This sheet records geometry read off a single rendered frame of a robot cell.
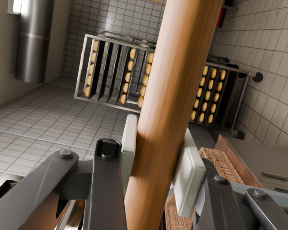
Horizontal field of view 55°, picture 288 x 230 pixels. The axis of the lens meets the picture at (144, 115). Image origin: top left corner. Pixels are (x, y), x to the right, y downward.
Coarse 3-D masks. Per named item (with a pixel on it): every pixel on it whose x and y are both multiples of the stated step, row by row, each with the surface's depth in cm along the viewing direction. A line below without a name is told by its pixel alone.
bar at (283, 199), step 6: (234, 186) 108; (240, 186) 109; (246, 186) 110; (252, 186) 111; (240, 192) 108; (270, 192) 110; (276, 192) 111; (276, 198) 109; (282, 198) 109; (282, 204) 109
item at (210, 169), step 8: (208, 160) 17; (208, 168) 16; (200, 192) 14; (200, 200) 14; (240, 200) 13; (200, 208) 13; (240, 208) 13; (248, 208) 12; (248, 216) 13; (248, 224) 13; (256, 224) 13
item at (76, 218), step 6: (72, 204) 147; (78, 204) 157; (84, 204) 174; (72, 210) 143; (78, 210) 157; (66, 216) 137; (72, 216) 144; (78, 216) 158; (66, 222) 133; (72, 222) 144; (78, 222) 159; (60, 228) 129; (66, 228) 133; (72, 228) 145
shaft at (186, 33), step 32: (192, 0) 14; (160, 32) 15; (192, 32) 14; (160, 64) 15; (192, 64) 15; (160, 96) 15; (192, 96) 16; (160, 128) 16; (160, 160) 16; (128, 192) 17; (160, 192) 17; (128, 224) 18
